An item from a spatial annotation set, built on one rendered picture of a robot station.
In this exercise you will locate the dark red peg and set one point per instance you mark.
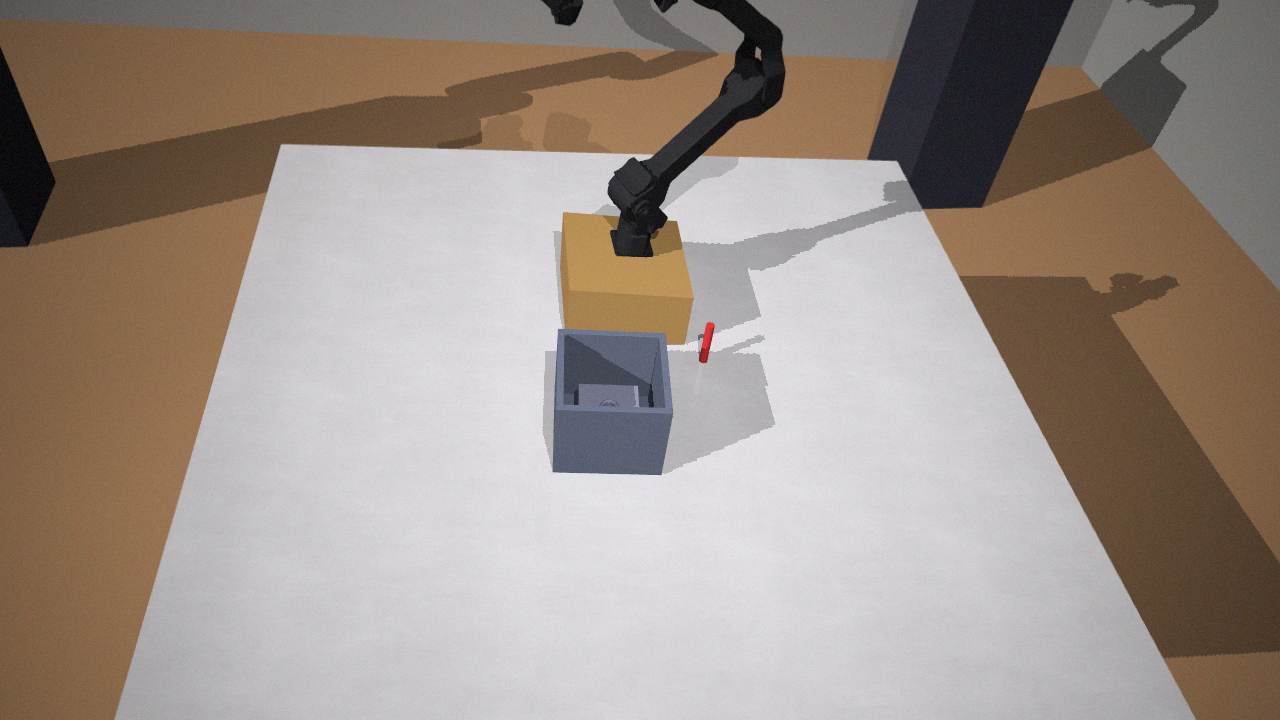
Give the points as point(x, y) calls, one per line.
point(706, 342)

